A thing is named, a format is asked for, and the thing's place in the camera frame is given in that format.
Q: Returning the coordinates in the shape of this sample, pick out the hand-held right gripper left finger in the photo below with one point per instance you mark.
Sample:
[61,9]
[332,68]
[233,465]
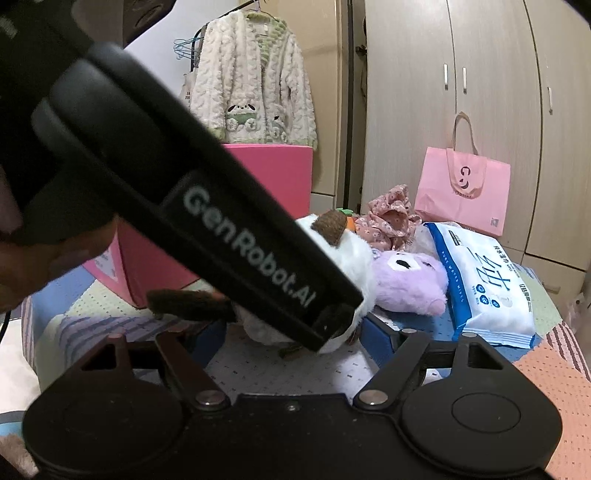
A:
[208,340]

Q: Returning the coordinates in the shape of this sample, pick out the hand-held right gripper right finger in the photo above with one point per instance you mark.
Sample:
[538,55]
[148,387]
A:
[376,338]

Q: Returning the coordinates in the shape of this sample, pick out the purple plush toy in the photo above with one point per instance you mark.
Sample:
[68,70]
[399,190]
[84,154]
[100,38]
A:
[411,286]

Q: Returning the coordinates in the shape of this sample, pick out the white plush cat toy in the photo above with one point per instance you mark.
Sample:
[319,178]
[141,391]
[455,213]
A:
[351,263]

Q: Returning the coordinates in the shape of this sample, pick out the pink cardboard box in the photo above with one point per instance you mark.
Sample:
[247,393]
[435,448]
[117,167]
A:
[272,180]

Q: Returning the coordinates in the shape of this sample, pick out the blue white wet wipes pack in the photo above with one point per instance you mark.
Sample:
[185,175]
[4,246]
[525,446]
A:
[489,286]

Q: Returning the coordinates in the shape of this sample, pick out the person's left hand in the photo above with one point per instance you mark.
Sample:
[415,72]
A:
[41,267]

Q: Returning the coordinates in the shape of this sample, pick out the white tote bag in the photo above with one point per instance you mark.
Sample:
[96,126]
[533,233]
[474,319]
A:
[188,87]

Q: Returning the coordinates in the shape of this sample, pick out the orange carrot plush toy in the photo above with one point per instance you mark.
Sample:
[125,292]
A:
[351,224]

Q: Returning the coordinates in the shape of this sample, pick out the pink floral cloth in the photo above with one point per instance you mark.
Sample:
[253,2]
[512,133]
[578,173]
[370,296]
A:
[390,217]

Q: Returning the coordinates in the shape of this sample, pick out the white fleece jacket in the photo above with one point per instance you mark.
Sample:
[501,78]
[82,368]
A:
[249,78]

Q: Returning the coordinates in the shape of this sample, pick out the pink paper shopping bag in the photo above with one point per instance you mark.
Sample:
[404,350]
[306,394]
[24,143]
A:
[461,198]

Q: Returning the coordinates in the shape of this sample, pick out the beige wooden wardrobe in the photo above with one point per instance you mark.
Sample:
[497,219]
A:
[485,69]

